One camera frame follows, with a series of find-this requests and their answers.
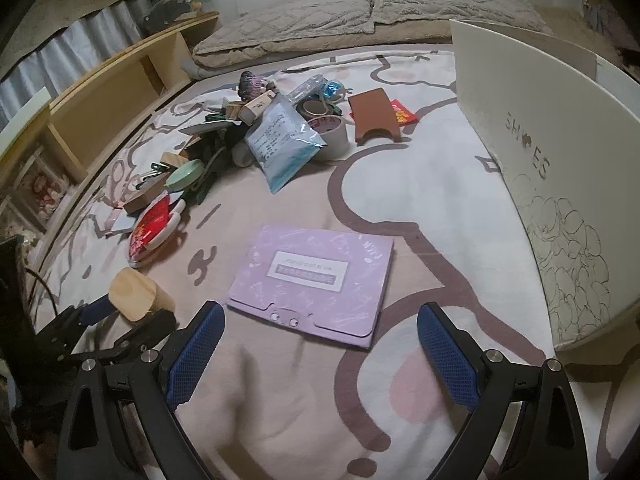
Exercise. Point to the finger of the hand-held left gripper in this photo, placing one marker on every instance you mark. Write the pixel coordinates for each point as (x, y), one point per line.
(92, 311)
(135, 337)

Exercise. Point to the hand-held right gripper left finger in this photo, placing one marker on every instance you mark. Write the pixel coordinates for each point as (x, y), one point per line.
(197, 350)

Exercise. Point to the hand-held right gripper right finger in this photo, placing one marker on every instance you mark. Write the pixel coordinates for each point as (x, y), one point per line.
(447, 360)

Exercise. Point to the light rounded wooden block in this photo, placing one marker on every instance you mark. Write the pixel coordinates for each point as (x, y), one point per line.
(135, 292)

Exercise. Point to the red glove packet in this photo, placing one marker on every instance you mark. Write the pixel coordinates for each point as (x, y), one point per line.
(147, 227)

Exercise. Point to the purple folder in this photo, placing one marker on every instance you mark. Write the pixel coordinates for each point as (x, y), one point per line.
(310, 280)

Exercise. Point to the white shoe box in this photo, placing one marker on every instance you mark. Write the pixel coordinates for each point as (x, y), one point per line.
(550, 135)

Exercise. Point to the brown wooden block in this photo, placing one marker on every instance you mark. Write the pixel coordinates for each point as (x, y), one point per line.
(145, 197)

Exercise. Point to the green clip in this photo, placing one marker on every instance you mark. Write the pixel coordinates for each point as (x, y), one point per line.
(160, 170)

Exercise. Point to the printed blanket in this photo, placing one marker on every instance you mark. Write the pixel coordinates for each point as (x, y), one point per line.
(425, 200)

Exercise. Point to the wooden shelf unit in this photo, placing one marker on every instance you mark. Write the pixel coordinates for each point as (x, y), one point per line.
(100, 95)

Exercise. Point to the blue white plastic packet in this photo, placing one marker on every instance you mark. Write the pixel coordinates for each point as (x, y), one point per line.
(282, 145)

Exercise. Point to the small cardboard box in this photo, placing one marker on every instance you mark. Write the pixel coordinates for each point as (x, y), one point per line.
(255, 109)

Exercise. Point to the small red packet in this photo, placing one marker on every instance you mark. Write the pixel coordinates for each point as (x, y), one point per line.
(404, 112)

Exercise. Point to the white tape roll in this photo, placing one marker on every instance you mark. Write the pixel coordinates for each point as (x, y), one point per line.
(332, 135)

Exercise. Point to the brown leather case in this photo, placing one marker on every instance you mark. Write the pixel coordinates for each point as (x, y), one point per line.
(375, 115)

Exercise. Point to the brown tape roll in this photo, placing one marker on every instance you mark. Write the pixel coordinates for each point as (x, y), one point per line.
(312, 108)

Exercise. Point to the purple figurine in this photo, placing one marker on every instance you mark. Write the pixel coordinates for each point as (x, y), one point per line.
(255, 85)

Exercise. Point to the grey curtain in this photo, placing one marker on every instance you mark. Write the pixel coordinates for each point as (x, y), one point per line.
(85, 40)

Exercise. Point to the clear plastic bag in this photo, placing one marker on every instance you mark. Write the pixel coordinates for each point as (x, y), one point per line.
(305, 89)

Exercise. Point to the dark ornament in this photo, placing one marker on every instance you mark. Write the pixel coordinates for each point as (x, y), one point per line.
(170, 7)

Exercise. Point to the beige blanket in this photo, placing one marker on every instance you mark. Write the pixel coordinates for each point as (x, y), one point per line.
(410, 32)

